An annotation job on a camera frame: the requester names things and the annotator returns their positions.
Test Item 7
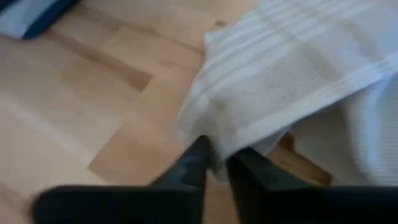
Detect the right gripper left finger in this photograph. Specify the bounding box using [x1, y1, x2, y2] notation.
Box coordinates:
[148, 135, 216, 224]

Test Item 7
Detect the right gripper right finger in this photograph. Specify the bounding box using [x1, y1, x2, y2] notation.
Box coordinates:
[226, 147, 312, 224]

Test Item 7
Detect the white ribbed towel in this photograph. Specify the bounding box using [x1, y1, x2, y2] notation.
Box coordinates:
[176, 0, 398, 187]

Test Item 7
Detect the navy white striped fabric basket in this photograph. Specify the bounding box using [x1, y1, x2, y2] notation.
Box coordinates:
[0, 0, 80, 40]

